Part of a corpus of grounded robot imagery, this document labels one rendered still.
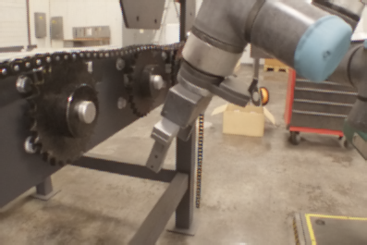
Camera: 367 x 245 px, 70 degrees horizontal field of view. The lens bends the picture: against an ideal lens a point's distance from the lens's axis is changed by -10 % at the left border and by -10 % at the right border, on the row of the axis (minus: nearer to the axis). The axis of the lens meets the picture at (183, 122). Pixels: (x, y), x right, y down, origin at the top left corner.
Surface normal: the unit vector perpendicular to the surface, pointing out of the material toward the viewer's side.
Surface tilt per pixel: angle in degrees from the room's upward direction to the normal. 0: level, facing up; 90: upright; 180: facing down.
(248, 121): 90
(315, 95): 90
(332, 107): 90
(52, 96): 90
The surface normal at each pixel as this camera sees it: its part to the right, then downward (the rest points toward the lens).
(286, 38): -0.66, 0.36
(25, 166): 0.96, 0.10
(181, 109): -0.38, 0.37
